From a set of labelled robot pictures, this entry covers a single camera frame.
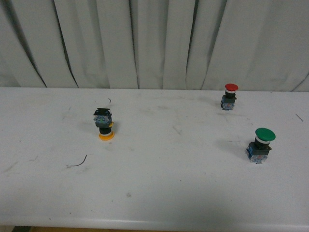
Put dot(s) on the red push button switch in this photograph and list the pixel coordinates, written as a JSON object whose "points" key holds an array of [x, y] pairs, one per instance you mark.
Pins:
{"points": [[229, 98]]}

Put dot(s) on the white curtain backdrop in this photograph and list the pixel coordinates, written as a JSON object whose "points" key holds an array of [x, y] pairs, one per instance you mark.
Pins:
{"points": [[259, 45]]}

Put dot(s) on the yellow push button switch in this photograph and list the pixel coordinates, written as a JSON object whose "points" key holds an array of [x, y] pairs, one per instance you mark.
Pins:
{"points": [[103, 121]]}

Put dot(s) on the green push button switch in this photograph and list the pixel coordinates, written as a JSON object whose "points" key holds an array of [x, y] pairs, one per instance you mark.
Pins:
{"points": [[258, 150]]}

